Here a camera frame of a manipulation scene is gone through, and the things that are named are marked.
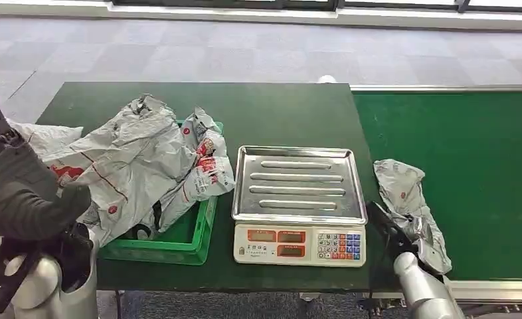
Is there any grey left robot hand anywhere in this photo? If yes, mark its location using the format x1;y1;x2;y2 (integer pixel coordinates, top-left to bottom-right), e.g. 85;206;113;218
0;71;93;242

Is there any green plastic crate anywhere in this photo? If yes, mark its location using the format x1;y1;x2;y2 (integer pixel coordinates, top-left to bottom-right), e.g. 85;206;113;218
98;120;225;266

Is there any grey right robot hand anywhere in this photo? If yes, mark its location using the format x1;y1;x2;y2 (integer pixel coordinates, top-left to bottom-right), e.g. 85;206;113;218
366;201;420;264

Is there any white scale with steel tray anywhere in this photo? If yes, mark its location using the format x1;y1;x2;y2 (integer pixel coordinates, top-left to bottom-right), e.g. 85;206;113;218
230;146;369;268

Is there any large white parcel bag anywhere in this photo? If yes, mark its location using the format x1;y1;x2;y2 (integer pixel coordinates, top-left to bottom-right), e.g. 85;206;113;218
41;94;201;249

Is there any green conveyor belt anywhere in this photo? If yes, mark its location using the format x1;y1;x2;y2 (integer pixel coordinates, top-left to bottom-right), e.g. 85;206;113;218
350;84;522;306

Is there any plump white parcel, red print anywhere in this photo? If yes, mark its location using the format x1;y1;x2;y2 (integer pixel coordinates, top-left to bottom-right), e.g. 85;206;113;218
5;118;84;157

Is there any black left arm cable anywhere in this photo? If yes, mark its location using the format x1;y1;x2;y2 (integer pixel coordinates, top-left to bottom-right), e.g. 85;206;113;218
0;237;42;319

